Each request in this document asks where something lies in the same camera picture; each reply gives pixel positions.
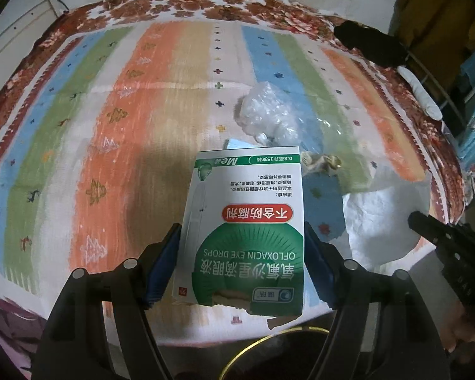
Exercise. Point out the dark bin with gold rim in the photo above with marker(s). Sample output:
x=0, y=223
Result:
x=285, y=356

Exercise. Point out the striped colourful mat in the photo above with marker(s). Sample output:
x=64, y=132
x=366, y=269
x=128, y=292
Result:
x=142, y=126

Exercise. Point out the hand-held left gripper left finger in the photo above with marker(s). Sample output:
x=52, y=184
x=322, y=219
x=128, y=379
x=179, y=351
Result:
x=164, y=265

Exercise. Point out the black cloth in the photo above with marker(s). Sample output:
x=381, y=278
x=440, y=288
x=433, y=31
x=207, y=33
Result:
x=372, y=43

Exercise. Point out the striped colourful tablecloth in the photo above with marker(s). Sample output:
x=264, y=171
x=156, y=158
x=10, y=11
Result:
x=229, y=6

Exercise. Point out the white paper sheet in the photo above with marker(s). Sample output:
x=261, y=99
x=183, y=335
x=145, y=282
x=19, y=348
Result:
x=380, y=209

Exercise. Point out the white rolled pillow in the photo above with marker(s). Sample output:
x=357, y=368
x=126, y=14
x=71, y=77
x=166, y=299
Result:
x=419, y=91

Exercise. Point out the metal bed frame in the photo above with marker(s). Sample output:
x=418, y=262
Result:
x=439, y=75

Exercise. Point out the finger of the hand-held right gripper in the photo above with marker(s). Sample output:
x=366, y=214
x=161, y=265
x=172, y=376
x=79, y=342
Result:
x=427, y=225

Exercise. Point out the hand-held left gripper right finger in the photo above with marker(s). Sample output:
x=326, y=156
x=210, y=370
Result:
x=320, y=265

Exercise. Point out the clear plastic bag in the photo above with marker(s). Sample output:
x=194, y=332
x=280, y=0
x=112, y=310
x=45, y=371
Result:
x=269, y=114

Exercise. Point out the yellow hanging garment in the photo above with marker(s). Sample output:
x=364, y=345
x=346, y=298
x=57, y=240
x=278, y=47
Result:
x=439, y=8

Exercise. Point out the light blue paper piece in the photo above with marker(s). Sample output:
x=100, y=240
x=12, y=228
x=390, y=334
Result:
x=235, y=145

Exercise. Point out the green and white medicine box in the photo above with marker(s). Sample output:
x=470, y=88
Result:
x=245, y=237

